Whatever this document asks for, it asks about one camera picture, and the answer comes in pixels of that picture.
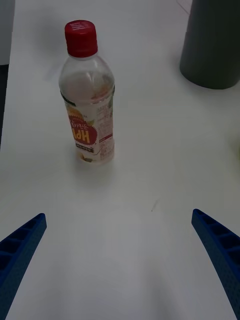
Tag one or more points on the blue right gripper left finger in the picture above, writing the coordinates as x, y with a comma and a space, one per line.
20, 252

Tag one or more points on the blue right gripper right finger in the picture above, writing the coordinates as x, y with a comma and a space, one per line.
222, 250

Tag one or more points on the clear bottle with red cap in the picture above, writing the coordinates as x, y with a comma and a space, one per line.
87, 100

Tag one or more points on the grey plastic waste bin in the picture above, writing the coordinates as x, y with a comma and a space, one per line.
212, 45

